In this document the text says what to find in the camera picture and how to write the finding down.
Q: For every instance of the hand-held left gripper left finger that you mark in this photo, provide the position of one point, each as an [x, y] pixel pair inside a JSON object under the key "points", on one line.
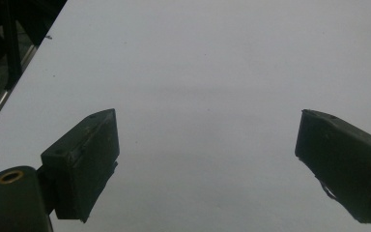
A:
{"points": [[83, 164]]}

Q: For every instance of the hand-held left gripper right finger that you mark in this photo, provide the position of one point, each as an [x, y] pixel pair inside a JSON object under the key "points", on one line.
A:
{"points": [[344, 164]]}

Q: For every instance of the black metal stand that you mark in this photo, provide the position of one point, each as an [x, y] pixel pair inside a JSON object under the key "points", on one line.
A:
{"points": [[13, 48]]}

